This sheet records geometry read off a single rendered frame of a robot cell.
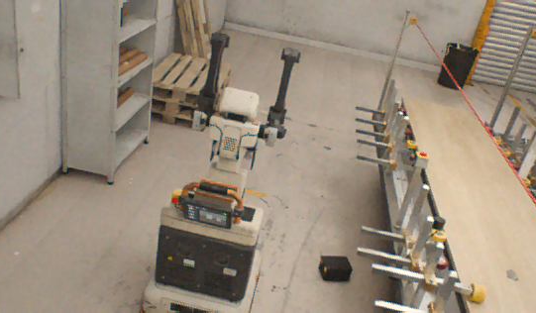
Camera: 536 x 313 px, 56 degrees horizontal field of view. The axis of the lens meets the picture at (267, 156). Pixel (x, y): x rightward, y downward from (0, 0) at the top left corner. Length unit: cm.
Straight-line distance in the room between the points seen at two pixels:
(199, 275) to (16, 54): 165
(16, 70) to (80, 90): 100
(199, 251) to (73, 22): 207
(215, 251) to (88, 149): 193
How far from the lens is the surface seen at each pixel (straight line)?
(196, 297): 302
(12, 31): 324
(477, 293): 253
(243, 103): 283
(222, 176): 301
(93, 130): 431
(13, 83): 335
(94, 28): 402
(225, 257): 284
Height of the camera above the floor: 235
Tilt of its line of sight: 27 degrees down
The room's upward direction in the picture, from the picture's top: 11 degrees clockwise
